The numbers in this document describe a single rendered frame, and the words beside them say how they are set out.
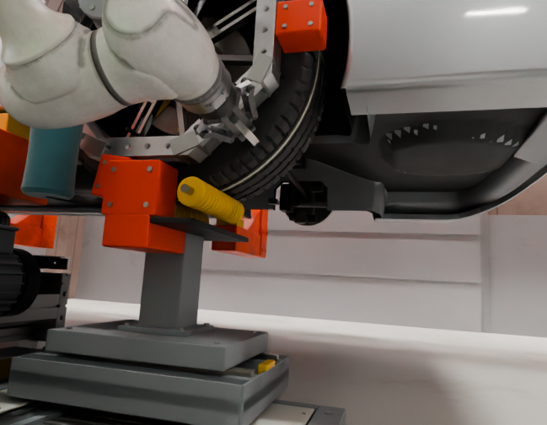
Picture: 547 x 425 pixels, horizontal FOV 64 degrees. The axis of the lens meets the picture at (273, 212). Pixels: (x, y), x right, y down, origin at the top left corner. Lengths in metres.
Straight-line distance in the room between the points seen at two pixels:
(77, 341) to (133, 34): 0.67
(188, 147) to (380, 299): 3.82
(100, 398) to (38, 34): 0.64
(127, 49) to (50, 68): 0.11
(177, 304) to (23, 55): 0.60
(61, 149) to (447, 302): 4.04
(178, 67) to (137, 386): 0.59
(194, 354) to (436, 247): 3.84
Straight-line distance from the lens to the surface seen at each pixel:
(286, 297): 4.69
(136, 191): 0.89
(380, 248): 4.55
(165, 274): 1.02
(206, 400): 0.85
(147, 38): 0.53
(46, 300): 1.55
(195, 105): 0.66
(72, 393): 0.99
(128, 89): 0.60
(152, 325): 1.04
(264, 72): 0.87
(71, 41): 0.62
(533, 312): 4.69
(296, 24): 0.91
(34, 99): 0.64
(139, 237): 0.87
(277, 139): 0.94
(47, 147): 0.89
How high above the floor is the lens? 0.35
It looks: 9 degrees up
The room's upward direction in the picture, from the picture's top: 3 degrees clockwise
